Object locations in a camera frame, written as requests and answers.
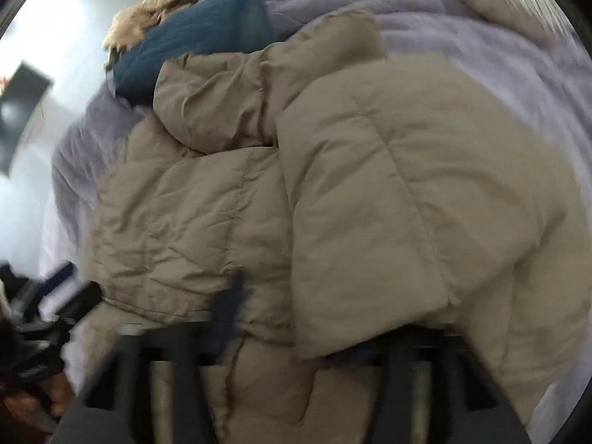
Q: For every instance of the teal pillow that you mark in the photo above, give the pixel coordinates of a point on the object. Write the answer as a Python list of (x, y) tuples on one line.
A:
[(199, 32)]

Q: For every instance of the tan fluffy plush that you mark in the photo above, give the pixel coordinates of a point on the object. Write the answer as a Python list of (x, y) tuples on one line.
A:
[(148, 14)]

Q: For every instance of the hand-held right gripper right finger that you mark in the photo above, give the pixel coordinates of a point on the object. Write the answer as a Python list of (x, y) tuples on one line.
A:
[(400, 379)]

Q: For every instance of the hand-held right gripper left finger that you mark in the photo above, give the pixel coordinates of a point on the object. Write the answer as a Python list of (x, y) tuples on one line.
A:
[(231, 305)]

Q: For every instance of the lavender fleece blanket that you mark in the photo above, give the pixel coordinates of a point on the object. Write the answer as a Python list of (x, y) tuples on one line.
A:
[(462, 32)]

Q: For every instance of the black flat panel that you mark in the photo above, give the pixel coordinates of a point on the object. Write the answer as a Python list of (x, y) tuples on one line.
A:
[(21, 111)]

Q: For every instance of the person's left hand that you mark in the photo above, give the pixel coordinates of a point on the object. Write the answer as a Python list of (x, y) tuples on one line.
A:
[(51, 397)]

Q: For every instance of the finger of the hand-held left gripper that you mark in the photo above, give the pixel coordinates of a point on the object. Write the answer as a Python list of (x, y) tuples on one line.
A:
[(55, 276), (81, 300)]

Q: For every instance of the beige puffer jacket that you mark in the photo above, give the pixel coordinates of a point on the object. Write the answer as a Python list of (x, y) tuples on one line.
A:
[(370, 194)]

